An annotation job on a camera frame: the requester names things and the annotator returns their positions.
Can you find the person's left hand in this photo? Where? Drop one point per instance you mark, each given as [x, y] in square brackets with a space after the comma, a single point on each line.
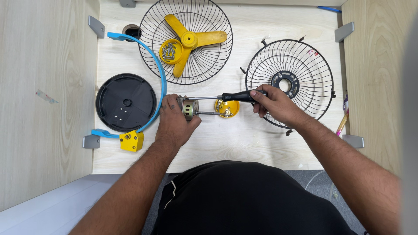
[171, 125]

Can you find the person's right hand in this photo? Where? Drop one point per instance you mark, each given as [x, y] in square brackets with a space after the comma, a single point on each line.
[280, 106]

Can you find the metal fan motor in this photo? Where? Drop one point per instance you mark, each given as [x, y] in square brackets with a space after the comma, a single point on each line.
[190, 108]

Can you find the black round fan base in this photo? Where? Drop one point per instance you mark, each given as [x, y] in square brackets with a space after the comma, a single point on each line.
[125, 102]

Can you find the yellow motor cover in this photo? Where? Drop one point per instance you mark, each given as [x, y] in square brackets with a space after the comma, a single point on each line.
[228, 108]

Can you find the pink and yellow pens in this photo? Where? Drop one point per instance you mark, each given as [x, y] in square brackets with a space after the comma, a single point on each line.
[343, 119]

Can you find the yellow round cap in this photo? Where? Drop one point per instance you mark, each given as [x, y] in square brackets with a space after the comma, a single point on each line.
[163, 55]

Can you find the pile of metal screws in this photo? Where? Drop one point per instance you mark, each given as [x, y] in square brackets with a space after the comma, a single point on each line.
[169, 51]

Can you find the yellow fan blade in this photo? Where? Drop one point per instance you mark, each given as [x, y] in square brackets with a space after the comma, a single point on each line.
[189, 39]

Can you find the person's black clothing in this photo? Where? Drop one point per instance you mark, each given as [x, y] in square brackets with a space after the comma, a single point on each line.
[248, 202]

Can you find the piece of tape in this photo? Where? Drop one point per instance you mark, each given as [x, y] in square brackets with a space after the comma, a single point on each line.
[45, 96]

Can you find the yellow switch box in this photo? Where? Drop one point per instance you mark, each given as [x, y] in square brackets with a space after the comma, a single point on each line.
[132, 141]

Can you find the blue curved fan bracket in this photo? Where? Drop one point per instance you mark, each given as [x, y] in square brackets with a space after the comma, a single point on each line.
[161, 75]

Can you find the grey metal partition bracket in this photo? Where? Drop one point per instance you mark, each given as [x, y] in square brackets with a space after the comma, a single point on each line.
[353, 141]
[96, 26]
[344, 31]
[90, 142]
[127, 3]

